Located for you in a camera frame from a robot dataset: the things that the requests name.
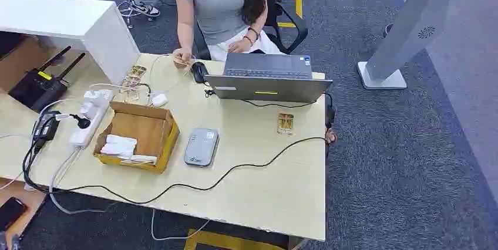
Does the grey laptop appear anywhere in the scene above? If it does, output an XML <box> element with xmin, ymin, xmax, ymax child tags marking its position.
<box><xmin>204</xmin><ymin>53</ymin><xmax>334</xmax><ymax>104</ymax></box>

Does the grey card reader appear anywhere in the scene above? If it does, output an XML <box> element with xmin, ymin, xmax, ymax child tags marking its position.
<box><xmin>183</xmin><ymin>127</ymin><xmax>220</xmax><ymax>168</ymax></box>

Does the black computer mouse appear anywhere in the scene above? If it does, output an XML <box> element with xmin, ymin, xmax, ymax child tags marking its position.
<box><xmin>191</xmin><ymin>61</ymin><xmax>210</xmax><ymax>85</ymax></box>

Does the person's left hand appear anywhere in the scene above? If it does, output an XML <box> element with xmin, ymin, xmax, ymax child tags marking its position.
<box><xmin>228</xmin><ymin>38</ymin><xmax>254</xmax><ymax>54</ymax></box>

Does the person's hand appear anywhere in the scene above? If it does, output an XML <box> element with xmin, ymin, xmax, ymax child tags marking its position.
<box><xmin>173</xmin><ymin>48</ymin><xmax>193</xmax><ymax>65</ymax></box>
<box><xmin>228</xmin><ymin>38</ymin><xmax>254</xmax><ymax>54</ymax></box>

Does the person's right hand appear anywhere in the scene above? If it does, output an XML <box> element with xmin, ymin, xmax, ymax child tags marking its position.
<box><xmin>173</xmin><ymin>48</ymin><xmax>193</xmax><ymax>65</ymax></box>

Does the small white adapter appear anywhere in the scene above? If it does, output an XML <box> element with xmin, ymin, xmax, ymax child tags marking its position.
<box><xmin>150</xmin><ymin>93</ymin><xmax>169</xmax><ymax>108</ymax></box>

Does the black office chair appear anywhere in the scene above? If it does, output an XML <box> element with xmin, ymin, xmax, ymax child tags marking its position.
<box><xmin>264</xmin><ymin>0</ymin><xmax>309</xmax><ymax>55</ymax></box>

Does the open cardboard box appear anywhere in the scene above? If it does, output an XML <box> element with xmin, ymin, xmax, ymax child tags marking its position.
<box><xmin>93</xmin><ymin>101</ymin><xmax>181</xmax><ymax>175</ymax></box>

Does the seated person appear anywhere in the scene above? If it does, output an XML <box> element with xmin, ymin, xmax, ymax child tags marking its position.
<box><xmin>170</xmin><ymin>0</ymin><xmax>285</xmax><ymax>63</ymax></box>

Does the yellow floor tape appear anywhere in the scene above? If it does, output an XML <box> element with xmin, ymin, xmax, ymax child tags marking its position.
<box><xmin>277</xmin><ymin>0</ymin><xmax>304</xmax><ymax>29</ymax></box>

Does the flat white card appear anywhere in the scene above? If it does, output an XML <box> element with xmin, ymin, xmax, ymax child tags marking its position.
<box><xmin>130</xmin><ymin>154</ymin><xmax>159</xmax><ymax>166</ymax></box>

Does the row of gold cards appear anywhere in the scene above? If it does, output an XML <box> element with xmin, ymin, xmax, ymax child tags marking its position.
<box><xmin>119</xmin><ymin>65</ymin><xmax>148</xmax><ymax>102</ymax></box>

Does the white card stack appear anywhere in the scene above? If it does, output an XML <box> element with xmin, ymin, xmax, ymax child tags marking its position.
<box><xmin>100</xmin><ymin>134</ymin><xmax>138</xmax><ymax>159</ymax></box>

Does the chrome chair base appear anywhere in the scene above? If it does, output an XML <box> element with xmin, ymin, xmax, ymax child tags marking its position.
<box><xmin>116</xmin><ymin>0</ymin><xmax>147</xmax><ymax>30</ymax></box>

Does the white power strip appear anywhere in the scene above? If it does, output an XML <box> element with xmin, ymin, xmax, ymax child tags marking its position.
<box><xmin>69</xmin><ymin>89</ymin><xmax>115</xmax><ymax>150</ymax></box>

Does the black plug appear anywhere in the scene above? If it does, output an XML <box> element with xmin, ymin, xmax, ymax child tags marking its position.
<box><xmin>69</xmin><ymin>114</ymin><xmax>92</xmax><ymax>130</ymax></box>

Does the white cabinet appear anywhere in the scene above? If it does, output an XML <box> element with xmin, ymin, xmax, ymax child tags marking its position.
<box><xmin>0</xmin><ymin>0</ymin><xmax>141</xmax><ymax>85</ymax></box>

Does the black power adapter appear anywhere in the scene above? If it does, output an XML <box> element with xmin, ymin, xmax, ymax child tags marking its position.
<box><xmin>32</xmin><ymin>110</ymin><xmax>62</xmax><ymax>143</ymax></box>

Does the black router with antennas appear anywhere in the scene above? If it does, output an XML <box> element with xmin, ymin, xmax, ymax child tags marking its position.
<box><xmin>8</xmin><ymin>45</ymin><xmax>86</xmax><ymax>113</ymax></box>

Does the black smartphone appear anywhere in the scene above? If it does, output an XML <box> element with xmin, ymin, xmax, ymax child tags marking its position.
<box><xmin>0</xmin><ymin>197</ymin><xmax>29</xmax><ymax>233</ymax></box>

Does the black laptop cable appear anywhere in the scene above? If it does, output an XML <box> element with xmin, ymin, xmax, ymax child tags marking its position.
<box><xmin>204</xmin><ymin>88</ymin><xmax>336</xmax><ymax>129</ymax></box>

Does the long black cable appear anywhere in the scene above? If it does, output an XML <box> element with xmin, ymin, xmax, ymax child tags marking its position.
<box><xmin>22</xmin><ymin>136</ymin><xmax>330</xmax><ymax>205</ymax></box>

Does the thin white cable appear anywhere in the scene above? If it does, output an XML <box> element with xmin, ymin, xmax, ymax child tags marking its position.
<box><xmin>146</xmin><ymin>53</ymin><xmax>197</xmax><ymax>106</ymax></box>

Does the yellow wooden frame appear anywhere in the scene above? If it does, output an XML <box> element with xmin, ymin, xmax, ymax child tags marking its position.
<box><xmin>183</xmin><ymin>228</ymin><xmax>309</xmax><ymax>250</ymax></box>

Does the thick white cable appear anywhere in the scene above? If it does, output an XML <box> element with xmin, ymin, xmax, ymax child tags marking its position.
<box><xmin>48</xmin><ymin>147</ymin><xmax>211</xmax><ymax>242</ymax></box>

